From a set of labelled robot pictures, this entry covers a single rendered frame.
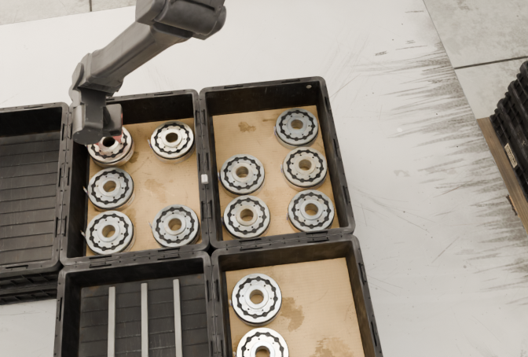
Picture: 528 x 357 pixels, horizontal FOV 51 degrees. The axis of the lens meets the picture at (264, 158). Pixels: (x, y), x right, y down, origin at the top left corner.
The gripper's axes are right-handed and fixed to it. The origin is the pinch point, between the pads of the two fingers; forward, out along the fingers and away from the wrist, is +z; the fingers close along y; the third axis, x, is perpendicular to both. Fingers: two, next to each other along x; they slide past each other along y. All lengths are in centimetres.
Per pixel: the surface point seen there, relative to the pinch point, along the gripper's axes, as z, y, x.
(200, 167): -3.8, 21.1, -12.1
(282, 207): 6.3, 38.1, -19.0
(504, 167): 76, 128, 17
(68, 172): -2.6, -7.8, -8.9
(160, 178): 6.1, 10.8, -8.2
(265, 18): 19, 42, 50
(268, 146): 6.3, 36.8, -2.9
